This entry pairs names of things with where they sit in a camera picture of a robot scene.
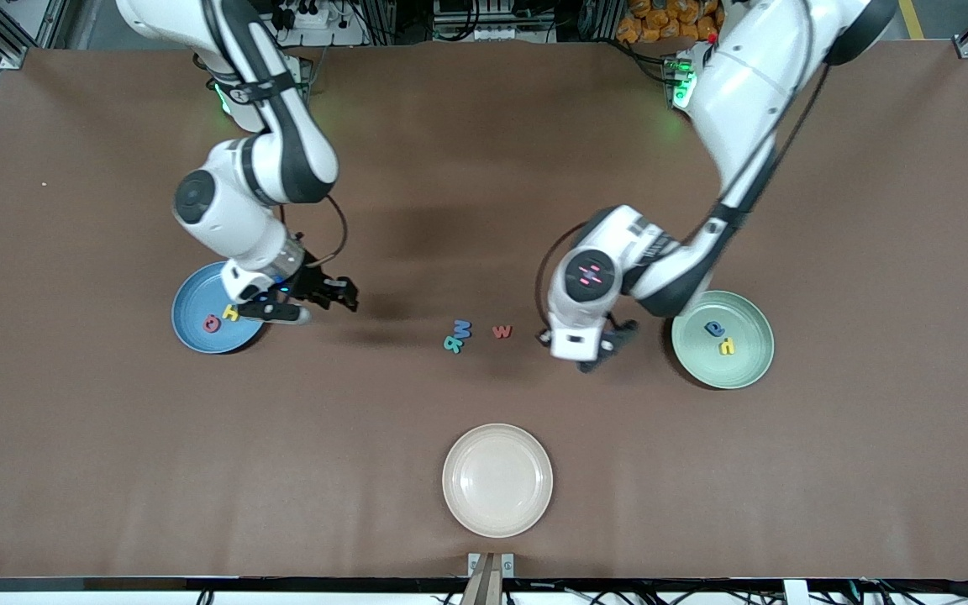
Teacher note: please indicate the small white bracket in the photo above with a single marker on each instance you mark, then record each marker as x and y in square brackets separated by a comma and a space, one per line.
[795, 592]

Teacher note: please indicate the red foam letter G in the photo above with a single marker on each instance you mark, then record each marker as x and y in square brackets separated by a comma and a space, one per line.
[207, 324]

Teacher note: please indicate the metal clamp bracket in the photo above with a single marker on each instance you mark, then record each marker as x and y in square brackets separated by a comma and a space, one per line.
[474, 561]

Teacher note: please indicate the green plate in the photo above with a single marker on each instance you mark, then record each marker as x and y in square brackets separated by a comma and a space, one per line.
[744, 365]

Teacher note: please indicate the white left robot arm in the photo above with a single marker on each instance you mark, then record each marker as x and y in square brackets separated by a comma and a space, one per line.
[610, 260]

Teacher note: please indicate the bag of orange items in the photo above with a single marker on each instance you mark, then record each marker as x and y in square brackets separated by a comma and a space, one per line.
[660, 21]

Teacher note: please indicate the red foam letter w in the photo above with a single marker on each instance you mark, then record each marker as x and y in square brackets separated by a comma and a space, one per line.
[502, 331]

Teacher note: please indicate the beige plate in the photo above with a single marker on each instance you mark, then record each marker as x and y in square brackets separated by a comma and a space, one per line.
[497, 481]

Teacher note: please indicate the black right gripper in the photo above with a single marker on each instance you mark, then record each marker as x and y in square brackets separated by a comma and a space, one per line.
[313, 282]

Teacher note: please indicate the yellow lowercase foam letter h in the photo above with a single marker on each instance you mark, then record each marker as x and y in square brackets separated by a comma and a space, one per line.
[727, 345]

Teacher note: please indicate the blue foam letter M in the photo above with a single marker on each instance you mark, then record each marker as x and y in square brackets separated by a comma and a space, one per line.
[462, 328]

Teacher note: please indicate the beige mounting bar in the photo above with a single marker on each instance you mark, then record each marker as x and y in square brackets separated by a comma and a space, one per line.
[484, 588]

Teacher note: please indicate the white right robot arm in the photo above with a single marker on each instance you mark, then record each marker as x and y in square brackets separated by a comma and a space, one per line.
[232, 218]

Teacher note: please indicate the blue plate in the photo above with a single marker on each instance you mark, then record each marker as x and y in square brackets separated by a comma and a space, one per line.
[198, 294]

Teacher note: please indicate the teal foam letter b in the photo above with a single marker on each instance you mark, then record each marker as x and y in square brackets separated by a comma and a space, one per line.
[453, 343]

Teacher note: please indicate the blue lowercase foam letter e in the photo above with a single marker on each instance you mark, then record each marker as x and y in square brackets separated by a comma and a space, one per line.
[715, 328]

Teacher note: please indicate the white power strip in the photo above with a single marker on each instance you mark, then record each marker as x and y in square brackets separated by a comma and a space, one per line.
[501, 34]
[312, 18]

